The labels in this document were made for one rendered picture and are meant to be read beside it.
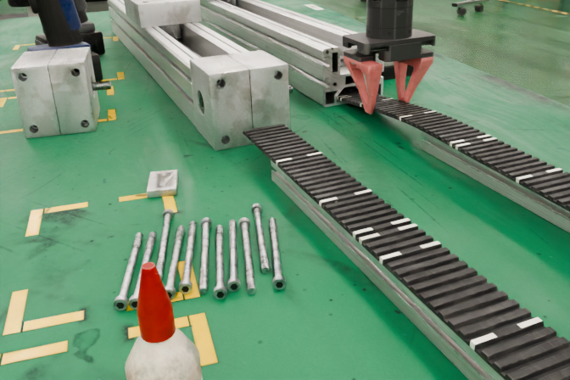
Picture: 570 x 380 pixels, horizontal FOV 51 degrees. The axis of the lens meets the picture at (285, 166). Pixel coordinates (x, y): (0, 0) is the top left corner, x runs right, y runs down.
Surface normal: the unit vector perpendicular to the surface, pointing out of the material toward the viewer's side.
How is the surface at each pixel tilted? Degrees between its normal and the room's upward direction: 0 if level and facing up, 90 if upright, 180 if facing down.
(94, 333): 0
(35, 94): 90
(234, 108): 90
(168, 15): 90
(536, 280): 0
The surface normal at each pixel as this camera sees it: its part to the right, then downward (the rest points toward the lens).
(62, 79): 0.22, 0.38
